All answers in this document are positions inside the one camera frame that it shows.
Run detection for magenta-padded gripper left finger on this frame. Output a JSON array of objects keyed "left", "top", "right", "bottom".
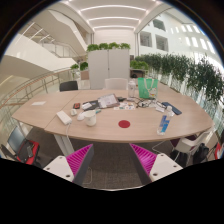
[{"left": 43, "top": 143, "right": 95, "bottom": 187}]

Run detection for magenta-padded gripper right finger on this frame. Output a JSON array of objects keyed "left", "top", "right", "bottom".
[{"left": 129, "top": 143, "right": 184, "bottom": 186}]

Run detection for clear blue-label water bottle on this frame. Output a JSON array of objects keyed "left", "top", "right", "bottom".
[{"left": 156, "top": 105, "right": 175, "bottom": 137}]

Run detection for flat round red coaster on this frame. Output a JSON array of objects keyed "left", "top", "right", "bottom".
[{"left": 118, "top": 119, "right": 131, "bottom": 129}]

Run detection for white mug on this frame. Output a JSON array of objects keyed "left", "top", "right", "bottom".
[{"left": 83, "top": 110, "right": 98, "bottom": 127}]

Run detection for white power strip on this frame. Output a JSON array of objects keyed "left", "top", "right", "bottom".
[{"left": 55, "top": 110, "right": 73, "bottom": 126}]

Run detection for white swivel chair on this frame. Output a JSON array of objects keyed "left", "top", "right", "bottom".
[{"left": 173, "top": 128, "right": 214, "bottom": 166}]

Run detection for red and black office chair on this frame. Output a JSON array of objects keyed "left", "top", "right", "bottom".
[{"left": 0, "top": 125, "right": 41, "bottom": 166}]

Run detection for white flat pack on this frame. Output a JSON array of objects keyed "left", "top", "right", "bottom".
[{"left": 81, "top": 102, "right": 93, "bottom": 111}]

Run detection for dark blue keyboard case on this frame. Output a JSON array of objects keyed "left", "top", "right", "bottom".
[{"left": 161, "top": 101, "right": 183, "bottom": 116}]

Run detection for colourful sticker sheet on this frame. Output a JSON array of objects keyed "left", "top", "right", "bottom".
[{"left": 113, "top": 101, "right": 137, "bottom": 111}]

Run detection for black notebook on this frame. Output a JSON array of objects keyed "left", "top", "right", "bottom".
[{"left": 81, "top": 99, "right": 101, "bottom": 112}]

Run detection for open printed booklet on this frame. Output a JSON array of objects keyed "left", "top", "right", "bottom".
[{"left": 97, "top": 93, "right": 120, "bottom": 109}]

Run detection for green tote bag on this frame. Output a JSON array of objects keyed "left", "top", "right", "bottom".
[{"left": 137, "top": 77, "right": 160, "bottom": 100}]

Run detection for glass railing with handrail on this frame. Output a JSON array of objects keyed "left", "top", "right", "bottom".
[{"left": 0, "top": 66, "right": 73, "bottom": 114}]

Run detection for brown planter with plants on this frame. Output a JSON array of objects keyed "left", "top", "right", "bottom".
[{"left": 69, "top": 61, "right": 90, "bottom": 81}]

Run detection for bushy green plant on stand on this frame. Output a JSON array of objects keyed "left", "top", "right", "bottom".
[{"left": 129, "top": 59, "right": 150, "bottom": 78}]

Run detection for white cabinet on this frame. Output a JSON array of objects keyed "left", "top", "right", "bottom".
[{"left": 87, "top": 49, "right": 131, "bottom": 90}]

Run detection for tall green hedge trees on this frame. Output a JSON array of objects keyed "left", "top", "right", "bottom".
[{"left": 134, "top": 53, "right": 224, "bottom": 104}]

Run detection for green leafy planter row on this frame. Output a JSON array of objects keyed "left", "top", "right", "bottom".
[{"left": 86, "top": 42, "right": 132, "bottom": 53}]

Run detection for ceiling light strips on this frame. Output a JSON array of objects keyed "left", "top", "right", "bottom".
[{"left": 74, "top": 3, "right": 148, "bottom": 31}]

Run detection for black cable tangle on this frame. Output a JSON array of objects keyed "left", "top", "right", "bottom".
[{"left": 134, "top": 97, "right": 167, "bottom": 109}]

